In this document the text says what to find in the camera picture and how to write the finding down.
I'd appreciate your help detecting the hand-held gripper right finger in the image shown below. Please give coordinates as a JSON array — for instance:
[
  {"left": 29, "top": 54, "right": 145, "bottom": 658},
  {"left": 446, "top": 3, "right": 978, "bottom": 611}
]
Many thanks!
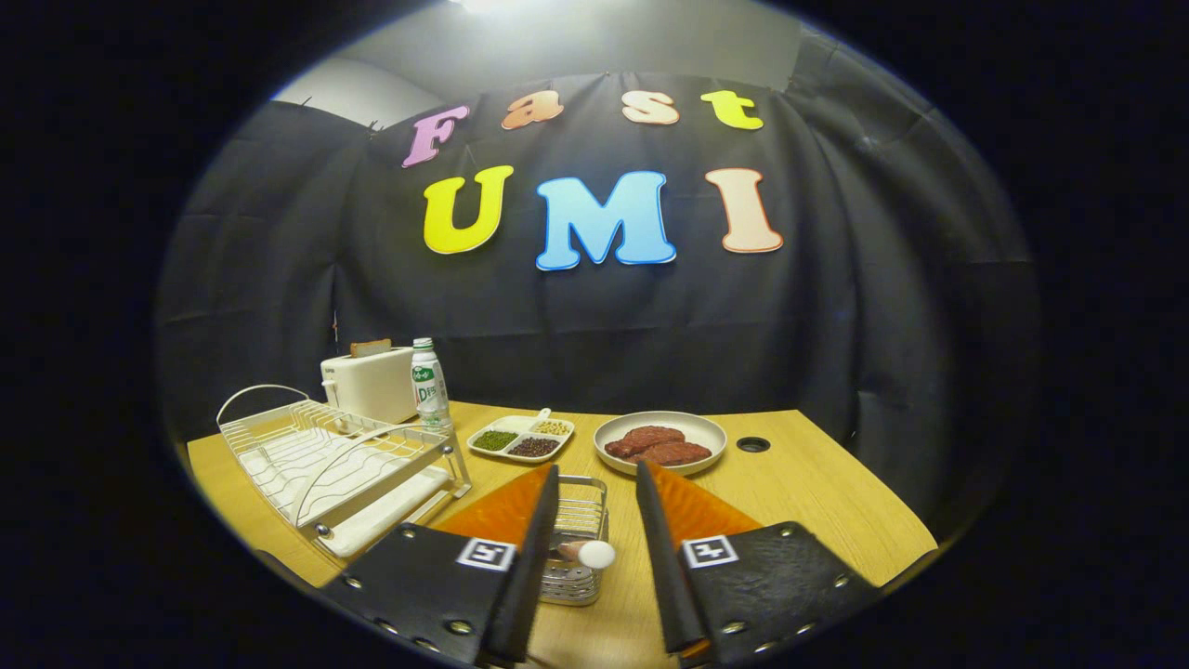
[{"left": 634, "top": 459, "right": 883, "bottom": 668}]

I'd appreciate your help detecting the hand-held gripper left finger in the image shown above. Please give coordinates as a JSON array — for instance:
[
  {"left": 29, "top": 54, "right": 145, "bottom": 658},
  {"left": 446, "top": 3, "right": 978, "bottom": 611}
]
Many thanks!
[{"left": 320, "top": 463, "right": 562, "bottom": 668}]

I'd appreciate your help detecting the white spoon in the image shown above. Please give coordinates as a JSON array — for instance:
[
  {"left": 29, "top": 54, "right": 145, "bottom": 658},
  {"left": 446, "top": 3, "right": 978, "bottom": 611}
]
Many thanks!
[{"left": 557, "top": 539, "right": 617, "bottom": 571}]

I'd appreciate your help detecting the metal wire basket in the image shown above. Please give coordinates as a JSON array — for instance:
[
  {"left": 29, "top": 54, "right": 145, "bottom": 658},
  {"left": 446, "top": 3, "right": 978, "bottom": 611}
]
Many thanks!
[{"left": 539, "top": 475, "right": 610, "bottom": 608}]

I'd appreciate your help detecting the white wire dish rack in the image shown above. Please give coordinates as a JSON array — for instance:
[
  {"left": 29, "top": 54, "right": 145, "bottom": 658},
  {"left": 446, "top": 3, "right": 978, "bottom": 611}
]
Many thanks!
[{"left": 216, "top": 384, "right": 473, "bottom": 559}]

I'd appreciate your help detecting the white divided condiment dish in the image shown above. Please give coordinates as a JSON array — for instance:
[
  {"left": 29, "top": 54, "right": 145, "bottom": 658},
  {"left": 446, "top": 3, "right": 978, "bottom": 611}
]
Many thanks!
[{"left": 466, "top": 408, "right": 576, "bottom": 464}]

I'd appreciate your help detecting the beige plate with meat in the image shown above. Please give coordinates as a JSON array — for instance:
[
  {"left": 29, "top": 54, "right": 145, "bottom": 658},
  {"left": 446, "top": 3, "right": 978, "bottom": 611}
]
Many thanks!
[{"left": 594, "top": 411, "right": 728, "bottom": 477}]

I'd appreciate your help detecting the red raw meat slice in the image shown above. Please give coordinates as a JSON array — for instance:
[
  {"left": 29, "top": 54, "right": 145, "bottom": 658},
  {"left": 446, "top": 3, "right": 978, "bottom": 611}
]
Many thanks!
[
  {"left": 636, "top": 441, "right": 713, "bottom": 466},
  {"left": 605, "top": 426, "right": 686, "bottom": 460}
]

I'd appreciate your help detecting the clear plastic water bottle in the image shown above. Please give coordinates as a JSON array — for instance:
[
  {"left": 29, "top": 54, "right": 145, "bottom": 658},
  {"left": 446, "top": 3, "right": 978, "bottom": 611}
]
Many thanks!
[{"left": 411, "top": 337, "right": 454, "bottom": 433}]

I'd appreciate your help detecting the black backdrop cloth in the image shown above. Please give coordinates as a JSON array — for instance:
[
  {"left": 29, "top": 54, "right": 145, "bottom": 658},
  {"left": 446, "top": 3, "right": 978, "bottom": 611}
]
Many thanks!
[{"left": 153, "top": 23, "right": 1041, "bottom": 549}]

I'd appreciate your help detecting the white toaster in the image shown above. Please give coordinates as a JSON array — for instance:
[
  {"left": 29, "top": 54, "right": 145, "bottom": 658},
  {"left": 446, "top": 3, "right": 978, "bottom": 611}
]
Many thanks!
[{"left": 320, "top": 347, "right": 419, "bottom": 426}]

